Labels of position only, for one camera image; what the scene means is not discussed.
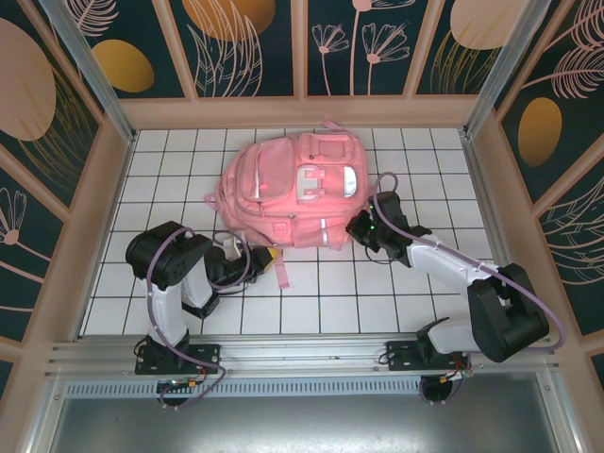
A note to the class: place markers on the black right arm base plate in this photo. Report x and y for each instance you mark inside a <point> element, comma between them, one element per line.
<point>401,354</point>

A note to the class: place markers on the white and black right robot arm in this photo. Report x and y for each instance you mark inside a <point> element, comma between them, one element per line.
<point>443,257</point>

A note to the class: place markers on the aluminium mounting rail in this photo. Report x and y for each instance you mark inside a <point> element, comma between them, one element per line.
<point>302,354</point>

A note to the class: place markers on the aluminium side rail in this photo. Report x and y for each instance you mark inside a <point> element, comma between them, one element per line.
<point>495,236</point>

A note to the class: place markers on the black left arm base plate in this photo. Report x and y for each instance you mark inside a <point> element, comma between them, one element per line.
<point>207,354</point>

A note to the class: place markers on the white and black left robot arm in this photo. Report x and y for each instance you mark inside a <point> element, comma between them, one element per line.
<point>165,307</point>

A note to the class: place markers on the grey metal sheet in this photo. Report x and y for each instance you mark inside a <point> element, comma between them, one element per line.
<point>302,424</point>

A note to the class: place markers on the pink student backpack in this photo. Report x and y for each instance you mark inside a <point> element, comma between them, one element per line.
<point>292,189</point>

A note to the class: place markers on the small controller board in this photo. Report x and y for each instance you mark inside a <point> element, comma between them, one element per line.
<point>181,383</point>
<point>455,376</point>

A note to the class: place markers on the aluminium frame post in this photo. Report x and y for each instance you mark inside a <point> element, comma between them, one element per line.
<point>94,71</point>
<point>500,71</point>

